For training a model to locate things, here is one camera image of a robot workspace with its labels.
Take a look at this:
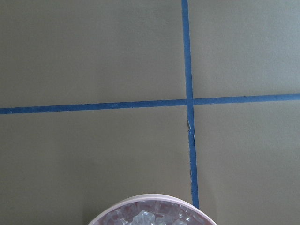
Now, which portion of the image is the pile of ice cubes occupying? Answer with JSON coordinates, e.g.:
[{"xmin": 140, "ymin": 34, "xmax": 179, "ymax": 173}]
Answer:
[{"xmin": 104, "ymin": 201, "xmax": 205, "ymax": 225}]

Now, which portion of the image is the pink bowl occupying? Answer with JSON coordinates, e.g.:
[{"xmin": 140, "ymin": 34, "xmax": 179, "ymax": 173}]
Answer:
[{"xmin": 89, "ymin": 194, "xmax": 216, "ymax": 225}]

